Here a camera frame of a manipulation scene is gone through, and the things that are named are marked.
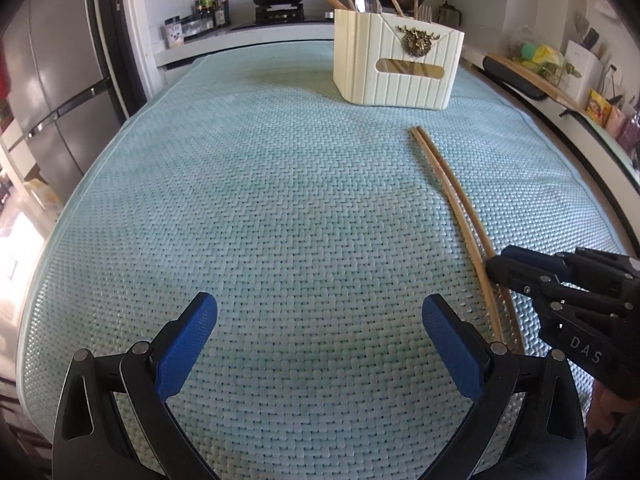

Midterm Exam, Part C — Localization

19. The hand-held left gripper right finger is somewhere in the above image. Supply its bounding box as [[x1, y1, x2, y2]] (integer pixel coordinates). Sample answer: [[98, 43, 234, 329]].
[[421, 294, 589, 480]]

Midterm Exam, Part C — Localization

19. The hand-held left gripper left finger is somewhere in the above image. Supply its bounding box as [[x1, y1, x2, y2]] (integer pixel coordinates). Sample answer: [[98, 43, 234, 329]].
[[52, 291, 219, 480]]

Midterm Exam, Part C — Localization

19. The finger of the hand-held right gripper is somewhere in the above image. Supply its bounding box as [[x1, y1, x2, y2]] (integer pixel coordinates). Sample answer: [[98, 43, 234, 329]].
[[501, 245, 640, 287], [485, 257, 640, 321]]

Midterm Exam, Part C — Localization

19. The cream ribbed utensil holder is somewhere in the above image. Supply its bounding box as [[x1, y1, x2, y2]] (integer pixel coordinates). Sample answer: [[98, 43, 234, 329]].
[[333, 7, 466, 111]]

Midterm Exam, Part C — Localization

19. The pink packet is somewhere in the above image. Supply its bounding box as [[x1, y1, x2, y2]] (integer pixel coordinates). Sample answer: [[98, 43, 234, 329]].
[[606, 107, 640, 154]]

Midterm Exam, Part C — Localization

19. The yellow snack packet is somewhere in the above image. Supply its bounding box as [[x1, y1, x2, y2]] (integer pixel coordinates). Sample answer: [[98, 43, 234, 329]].
[[584, 89, 614, 126]]

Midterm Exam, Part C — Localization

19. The light blue woven mat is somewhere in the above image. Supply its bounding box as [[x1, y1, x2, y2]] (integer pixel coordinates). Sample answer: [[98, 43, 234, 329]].
[[15, 40, 632, 480]]

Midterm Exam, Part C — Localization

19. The wooden cutting board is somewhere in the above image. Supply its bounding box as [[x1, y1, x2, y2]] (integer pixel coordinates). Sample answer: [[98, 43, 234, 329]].
[[487, 52, 586, 114]]

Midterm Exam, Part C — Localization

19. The black oblong pad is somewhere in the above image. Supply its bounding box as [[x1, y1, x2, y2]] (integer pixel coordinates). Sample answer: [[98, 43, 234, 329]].
[[482, 55, 546, 101]]

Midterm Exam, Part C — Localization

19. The white knife block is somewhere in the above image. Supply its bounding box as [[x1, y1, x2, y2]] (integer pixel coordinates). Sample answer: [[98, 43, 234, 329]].
[[559, 39, 609, 106]]

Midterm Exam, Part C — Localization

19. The plastic bag with colourful contents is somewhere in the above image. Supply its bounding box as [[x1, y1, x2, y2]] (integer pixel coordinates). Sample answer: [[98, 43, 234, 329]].
[[509, 24, 581, 81]]

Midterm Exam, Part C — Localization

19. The glass kettle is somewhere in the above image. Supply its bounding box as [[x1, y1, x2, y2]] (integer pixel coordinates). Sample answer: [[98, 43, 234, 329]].
[[438, 0, 460, 29]]

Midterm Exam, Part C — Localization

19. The silver refrigerator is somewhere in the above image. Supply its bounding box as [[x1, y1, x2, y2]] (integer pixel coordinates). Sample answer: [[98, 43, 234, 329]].
[[0, 0, 124, 182]]

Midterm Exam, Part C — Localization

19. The white-capped spice jar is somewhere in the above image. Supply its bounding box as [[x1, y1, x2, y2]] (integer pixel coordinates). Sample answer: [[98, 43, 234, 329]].
[[164, 15, 185, 50]]

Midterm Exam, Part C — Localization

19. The black gas stove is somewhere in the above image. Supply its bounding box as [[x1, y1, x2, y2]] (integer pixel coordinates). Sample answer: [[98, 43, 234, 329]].
[[230, 2, 336, 31]]

